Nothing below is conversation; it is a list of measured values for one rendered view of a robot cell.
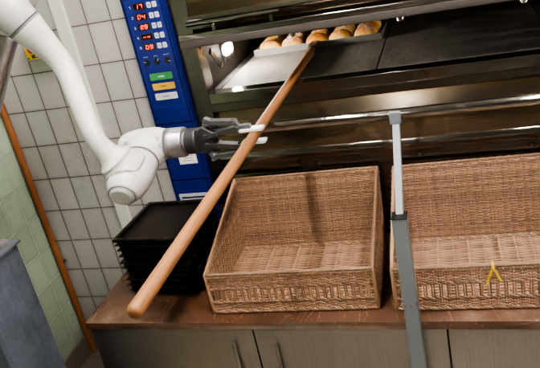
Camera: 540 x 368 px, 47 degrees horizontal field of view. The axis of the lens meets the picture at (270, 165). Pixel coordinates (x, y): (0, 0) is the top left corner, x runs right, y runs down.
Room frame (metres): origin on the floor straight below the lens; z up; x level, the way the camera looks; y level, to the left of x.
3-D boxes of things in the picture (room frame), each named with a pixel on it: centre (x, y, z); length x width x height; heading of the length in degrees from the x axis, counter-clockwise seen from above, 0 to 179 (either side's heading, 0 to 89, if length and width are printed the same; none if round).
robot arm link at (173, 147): (1.74, 0.25, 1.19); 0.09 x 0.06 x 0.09; 162
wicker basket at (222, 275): (1.89, -0.04, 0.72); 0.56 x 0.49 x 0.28; 73
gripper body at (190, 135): (1.71, 0.18, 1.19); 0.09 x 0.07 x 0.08; 72
